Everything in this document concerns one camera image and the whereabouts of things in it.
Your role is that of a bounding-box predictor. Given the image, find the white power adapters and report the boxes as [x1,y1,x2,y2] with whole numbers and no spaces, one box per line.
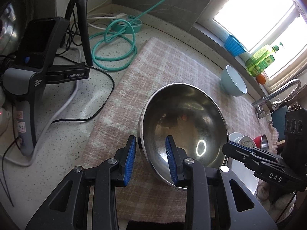
[0,86,12,130]

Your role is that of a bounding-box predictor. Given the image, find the pink floral white plate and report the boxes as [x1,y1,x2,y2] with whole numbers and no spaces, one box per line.
[227,157,259,196]

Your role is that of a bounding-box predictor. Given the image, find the window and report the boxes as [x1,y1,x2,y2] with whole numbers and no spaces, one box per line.
[195,0,307,82]

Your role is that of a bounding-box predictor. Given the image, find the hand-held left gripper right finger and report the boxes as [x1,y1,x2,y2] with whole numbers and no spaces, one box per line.
[165,135,277,230]

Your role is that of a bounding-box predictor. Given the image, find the large steel bowl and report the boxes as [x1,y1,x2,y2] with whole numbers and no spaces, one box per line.
[137,83,229,190]

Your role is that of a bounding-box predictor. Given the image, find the steel pot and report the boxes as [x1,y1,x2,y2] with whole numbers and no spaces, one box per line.
[0,0,31,55]

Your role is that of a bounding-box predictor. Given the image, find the green dish soap bottle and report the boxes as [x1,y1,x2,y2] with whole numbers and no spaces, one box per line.
[245,42,285,77]

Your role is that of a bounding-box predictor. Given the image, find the blue ribbed cup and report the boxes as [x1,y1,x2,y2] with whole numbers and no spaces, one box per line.
[224,34,247,57]

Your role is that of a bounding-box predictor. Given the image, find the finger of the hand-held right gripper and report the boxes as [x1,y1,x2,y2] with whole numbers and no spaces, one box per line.
[229,141,282,164]
[222,143,267,170]

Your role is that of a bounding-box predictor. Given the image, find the checked beige cloth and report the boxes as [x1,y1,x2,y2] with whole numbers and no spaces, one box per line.
[80,37,279,223]

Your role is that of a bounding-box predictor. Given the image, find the spare grey gripper device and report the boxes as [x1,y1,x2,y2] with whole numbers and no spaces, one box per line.
[2,17,90,156]

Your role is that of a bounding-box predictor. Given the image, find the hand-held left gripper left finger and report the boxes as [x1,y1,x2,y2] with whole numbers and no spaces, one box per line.
[25,135,137,230]

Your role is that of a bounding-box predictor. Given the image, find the teal cable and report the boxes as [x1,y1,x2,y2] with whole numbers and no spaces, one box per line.
[89,0,183,72]

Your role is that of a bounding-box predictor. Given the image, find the white cable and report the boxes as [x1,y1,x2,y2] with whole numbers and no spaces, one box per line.
[87,13,125,30]

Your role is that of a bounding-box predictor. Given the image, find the black cable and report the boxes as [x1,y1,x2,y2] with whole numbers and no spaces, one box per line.
[0,55,116,206]

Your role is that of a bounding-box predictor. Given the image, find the teal power strip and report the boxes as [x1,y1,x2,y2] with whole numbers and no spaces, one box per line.
[109,14,142,33]

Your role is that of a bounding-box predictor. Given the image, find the chrome faucet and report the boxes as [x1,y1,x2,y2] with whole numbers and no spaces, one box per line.
[251,79,301,119]

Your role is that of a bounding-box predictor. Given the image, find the light blue ceramic bowl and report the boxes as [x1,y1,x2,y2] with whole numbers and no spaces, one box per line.
[221,65,247,97]

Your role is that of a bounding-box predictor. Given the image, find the grey cable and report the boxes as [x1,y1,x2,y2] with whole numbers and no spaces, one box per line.
[0,48,79,167]

